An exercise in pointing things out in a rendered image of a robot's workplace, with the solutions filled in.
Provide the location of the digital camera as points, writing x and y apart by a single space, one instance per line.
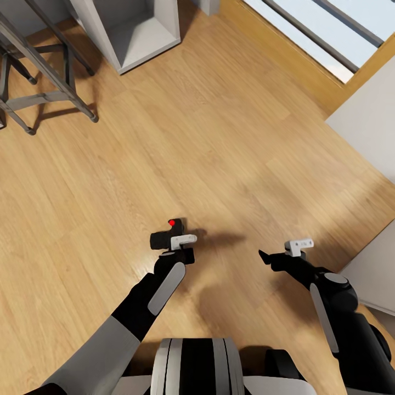
162 240

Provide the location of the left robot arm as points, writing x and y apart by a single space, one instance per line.
96 368

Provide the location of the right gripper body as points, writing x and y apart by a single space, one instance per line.
281 261

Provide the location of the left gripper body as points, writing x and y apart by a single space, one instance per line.
187 254

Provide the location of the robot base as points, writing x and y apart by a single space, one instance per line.
282 378

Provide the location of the robot trunk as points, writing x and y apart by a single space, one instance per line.
197 366

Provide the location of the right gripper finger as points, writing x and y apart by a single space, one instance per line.
266 258

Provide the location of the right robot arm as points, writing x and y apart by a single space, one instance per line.
363 354

